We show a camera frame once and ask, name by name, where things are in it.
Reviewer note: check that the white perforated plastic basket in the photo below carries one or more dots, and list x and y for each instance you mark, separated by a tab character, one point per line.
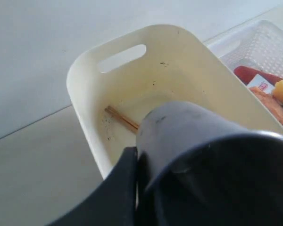
258	46

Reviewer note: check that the red sausage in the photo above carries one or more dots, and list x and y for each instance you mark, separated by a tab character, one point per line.
246	74

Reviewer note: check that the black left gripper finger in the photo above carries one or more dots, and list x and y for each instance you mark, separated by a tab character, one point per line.
113	202

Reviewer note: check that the blue white milk carton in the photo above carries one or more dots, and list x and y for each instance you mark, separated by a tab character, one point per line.
261	83

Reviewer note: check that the bread piece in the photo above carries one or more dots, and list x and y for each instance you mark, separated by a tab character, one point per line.
269	102

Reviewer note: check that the cream plastic bin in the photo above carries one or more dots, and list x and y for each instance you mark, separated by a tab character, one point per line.
144	69

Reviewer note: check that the steel cup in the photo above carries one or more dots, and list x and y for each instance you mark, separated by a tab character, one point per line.
199	169

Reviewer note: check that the wooden chopstick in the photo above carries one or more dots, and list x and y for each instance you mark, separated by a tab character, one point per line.
123	119

